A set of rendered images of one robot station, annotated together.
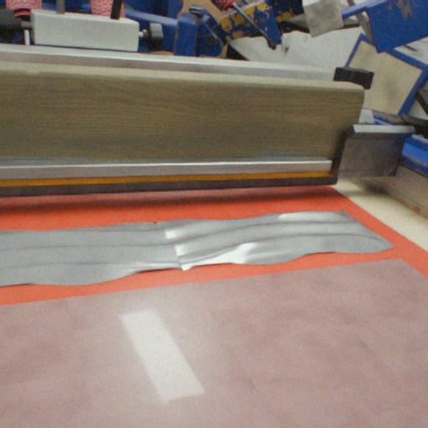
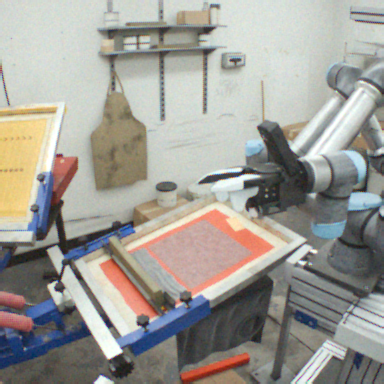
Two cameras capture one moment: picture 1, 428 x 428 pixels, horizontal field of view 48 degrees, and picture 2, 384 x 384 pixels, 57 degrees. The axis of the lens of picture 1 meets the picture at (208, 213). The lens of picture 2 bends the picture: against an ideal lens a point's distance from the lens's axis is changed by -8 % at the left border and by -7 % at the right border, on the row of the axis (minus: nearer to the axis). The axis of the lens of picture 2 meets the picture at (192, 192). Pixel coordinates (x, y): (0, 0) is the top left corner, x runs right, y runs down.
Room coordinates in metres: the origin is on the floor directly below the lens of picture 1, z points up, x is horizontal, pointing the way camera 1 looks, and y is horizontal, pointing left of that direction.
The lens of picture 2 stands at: (0.26, 1.24, 1.94)
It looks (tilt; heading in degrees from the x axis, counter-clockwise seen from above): 25 degrees down; 264
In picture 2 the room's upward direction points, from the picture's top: straight up
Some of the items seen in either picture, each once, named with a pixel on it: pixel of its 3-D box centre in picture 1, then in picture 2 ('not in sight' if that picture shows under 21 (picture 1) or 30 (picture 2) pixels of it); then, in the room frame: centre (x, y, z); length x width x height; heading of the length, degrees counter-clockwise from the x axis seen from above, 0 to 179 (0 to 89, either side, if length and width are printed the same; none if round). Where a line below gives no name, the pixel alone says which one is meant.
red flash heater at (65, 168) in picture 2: not in sight; (35, 178); (1.02, -0.97, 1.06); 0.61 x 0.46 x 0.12; 87
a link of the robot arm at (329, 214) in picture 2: not in sight; (325, 208); (-0.11, 0.53, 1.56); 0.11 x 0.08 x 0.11; 107
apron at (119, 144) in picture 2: not in sight; (118, 129); (0.56, -2.02, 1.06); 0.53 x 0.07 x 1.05; 27
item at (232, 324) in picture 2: not in sight; (220, 327); (0.02, 0.10, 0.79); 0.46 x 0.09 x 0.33; 27
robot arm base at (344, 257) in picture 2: not in sight; (352, 248); (-0.33, 0.35, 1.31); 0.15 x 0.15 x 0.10
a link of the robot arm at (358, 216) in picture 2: not in sight; (361, 216); (-0.34, 0.35, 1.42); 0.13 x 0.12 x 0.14; 107
